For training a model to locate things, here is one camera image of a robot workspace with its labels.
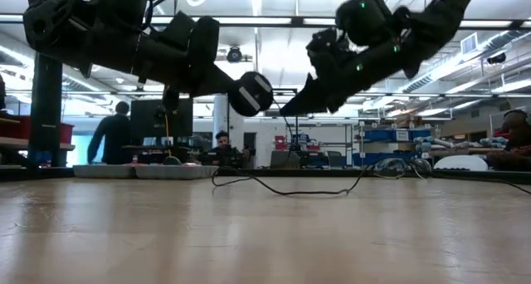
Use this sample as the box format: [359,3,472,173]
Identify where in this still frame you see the red plastic storage bin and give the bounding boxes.
[0,115,75,146]

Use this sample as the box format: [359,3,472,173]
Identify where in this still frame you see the blue bin shelf rack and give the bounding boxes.
[357,127,433,168]

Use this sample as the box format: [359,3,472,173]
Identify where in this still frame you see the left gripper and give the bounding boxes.
[162,16,241,115]

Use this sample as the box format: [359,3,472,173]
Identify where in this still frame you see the thin black cord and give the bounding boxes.
[211,99,531,197]

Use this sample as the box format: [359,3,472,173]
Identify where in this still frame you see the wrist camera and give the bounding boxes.
[305,26,339,61]
[149,11,197,42]

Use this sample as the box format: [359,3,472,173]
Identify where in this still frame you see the black cord spool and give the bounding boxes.
[227,71,275,118]

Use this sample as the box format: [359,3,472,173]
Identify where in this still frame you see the person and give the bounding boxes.
[485,108,531,172]
[85,100,134,166]
[197,130,252,169]

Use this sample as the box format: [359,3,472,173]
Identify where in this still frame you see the overhead camera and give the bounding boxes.
[226,46,245,64]

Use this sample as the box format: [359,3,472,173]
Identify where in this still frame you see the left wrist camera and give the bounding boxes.
[149,11,197,42]

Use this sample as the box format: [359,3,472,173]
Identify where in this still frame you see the clear safety glasses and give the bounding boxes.
[371,156,433,177]

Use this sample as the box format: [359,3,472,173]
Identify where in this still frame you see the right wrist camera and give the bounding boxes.
[305,26,339,61]

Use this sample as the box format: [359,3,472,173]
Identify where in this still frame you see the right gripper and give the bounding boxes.
[280,47,393,117]

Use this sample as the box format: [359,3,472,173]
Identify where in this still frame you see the grey laptop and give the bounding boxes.
[269,149,302,169]

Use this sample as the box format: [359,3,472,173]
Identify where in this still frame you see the white pedal trash bin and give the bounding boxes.
[432,154,490,173]

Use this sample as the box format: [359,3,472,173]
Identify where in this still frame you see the black monitor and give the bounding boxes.
[129,99,194,138]

